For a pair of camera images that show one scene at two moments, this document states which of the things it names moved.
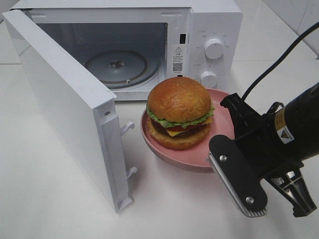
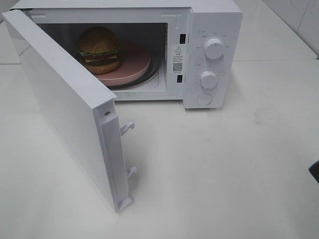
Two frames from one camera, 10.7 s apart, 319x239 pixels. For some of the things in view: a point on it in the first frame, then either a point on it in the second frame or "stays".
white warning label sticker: (178, 58) stays
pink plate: (198, 156) → (134, 62)
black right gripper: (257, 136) → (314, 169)
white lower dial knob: (209, 79) stays
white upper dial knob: (214, 48) stays
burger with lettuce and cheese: (181, 113) → (99, 50)
